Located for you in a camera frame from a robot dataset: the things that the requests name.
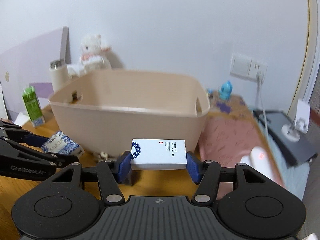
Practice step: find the lilac headboard panel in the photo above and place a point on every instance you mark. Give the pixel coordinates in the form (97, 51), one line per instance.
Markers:
(28, 63)

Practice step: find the beige hair claw clip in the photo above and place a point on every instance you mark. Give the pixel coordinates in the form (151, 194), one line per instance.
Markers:
(102, 156)

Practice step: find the white wall switch socket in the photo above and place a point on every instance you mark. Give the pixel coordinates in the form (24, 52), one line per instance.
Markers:
(247, 68)

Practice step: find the blue white patterned box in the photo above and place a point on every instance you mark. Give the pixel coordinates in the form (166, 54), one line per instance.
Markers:
(62, 144)

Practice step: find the blue cartoon figurine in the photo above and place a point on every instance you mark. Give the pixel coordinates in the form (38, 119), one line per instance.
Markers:
(225, 91)

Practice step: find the light blue cloth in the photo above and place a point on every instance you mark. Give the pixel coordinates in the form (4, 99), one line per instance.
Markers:
(294, 177)

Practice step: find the white plush lamb toy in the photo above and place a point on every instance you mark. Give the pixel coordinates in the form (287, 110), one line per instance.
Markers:
(93, 56)

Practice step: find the pink hot water bag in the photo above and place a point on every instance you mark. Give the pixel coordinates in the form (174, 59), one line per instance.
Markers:
(226, 140)

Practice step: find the white charger handle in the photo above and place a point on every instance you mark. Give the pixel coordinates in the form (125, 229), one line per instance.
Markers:
(258, 159)

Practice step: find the green drink carton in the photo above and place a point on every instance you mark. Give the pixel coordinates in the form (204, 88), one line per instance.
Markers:
(32, 106)

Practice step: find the white phone stand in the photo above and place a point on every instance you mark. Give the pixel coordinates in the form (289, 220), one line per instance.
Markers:
(301, 122)

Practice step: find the white thermos bottle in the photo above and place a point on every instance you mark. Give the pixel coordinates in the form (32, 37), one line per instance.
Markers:
(59, 74)

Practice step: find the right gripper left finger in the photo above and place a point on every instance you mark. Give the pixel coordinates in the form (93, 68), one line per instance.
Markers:
(70, 202)

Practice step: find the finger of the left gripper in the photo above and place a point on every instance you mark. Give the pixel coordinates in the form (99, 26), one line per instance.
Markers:
(14, 150)
(18, 134)

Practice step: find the beige plastic storage basket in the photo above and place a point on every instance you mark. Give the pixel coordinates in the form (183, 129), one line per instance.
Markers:
(104, 110)

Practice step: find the white blue soap box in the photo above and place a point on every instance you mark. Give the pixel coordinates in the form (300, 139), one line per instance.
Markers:
(158, 154)

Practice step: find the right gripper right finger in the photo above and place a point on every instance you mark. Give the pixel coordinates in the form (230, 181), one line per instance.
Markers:
(244, 201)

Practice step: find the dark grey tablet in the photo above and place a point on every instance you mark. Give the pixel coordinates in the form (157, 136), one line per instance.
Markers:
(295, 147)

